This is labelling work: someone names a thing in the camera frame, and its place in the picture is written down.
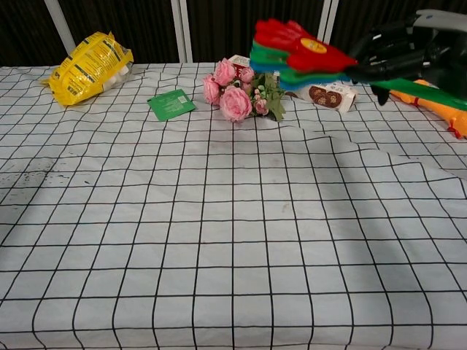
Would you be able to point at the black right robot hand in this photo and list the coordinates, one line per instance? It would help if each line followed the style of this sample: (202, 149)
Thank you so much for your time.
(397, 54)

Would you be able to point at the red hand clapper toy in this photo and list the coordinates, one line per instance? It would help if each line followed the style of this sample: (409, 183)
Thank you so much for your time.
(313, 54)

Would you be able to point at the orange rubber chicken toy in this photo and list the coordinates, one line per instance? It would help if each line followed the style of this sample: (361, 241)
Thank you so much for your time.
(434, 105)

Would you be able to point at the white cookie box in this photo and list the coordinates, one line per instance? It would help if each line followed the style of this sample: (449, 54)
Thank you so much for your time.
(328, 93)

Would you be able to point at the pink artificial flower bouquet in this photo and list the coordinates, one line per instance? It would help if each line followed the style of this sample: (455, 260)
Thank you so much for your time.
(237, 95)

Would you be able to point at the green sachet packet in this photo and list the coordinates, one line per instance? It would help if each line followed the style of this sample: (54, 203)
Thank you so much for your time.
(171, 103)

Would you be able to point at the white black grid tablecloth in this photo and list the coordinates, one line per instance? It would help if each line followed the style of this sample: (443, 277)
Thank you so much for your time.
(204, 233)

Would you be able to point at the yellow snack bag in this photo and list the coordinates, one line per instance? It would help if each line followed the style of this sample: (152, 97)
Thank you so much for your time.
(85, 69)

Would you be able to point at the white frame post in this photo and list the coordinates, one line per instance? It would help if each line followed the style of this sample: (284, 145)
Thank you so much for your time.
(181, 31)
(328, 22)
(60, 22)

